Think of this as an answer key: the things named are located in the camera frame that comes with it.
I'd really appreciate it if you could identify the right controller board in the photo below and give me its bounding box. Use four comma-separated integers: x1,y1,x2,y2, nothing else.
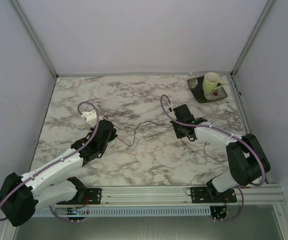
210,205,228,222

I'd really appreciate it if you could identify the light green mug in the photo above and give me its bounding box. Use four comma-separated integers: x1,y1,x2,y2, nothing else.
202,72,224,93

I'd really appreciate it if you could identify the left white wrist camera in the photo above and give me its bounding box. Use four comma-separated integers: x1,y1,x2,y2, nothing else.
81,110,98,128

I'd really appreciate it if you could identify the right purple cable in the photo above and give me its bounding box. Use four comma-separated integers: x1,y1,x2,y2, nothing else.
160,94,267,223

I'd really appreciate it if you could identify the aluminium front rail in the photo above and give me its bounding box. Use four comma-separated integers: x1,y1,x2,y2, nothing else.
24,181,286,210

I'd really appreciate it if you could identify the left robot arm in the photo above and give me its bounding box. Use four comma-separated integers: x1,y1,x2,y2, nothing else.
0,119,117,227

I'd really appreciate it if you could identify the purple cable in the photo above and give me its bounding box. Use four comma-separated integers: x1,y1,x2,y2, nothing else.
0,100,102,223
160,94,267,223

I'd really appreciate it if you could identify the dark thin wire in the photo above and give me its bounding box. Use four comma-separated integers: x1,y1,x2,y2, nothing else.
116,121,197,156

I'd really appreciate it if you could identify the controller board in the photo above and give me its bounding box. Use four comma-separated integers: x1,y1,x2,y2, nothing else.
66,207,89,224
210,205,228,222

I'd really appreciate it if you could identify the dark floral square plate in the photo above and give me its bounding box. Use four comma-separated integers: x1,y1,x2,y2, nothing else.
187,76,228,104

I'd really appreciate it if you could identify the right aluminium corner post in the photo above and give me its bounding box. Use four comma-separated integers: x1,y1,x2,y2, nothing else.
230,0,278,78

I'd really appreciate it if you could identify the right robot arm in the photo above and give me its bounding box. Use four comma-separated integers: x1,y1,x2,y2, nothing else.
170,104,271,203

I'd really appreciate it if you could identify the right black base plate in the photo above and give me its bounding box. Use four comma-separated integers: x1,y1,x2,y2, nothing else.
189,186,237,204

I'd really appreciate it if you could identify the aluminium corner post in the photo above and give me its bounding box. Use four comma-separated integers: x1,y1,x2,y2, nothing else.
230,0,278,78
10,0,59,80

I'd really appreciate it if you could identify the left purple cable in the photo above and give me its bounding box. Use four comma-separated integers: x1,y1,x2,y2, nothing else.
0,100,102,223

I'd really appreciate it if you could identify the grey slotted cable duct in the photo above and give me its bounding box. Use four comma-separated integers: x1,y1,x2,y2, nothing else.
33,206,213,218

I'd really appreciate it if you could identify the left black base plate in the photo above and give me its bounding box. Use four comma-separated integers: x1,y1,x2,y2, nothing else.
79,187,102,205

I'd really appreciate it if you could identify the left aluminium corner post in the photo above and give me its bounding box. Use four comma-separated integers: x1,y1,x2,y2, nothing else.
10,0,59,80

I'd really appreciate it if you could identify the left controller board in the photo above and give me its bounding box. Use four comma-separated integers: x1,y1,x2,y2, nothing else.
66,207,89,224

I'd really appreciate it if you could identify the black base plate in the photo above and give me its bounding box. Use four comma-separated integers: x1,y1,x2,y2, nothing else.
189,186,237,204
79,187,102,205

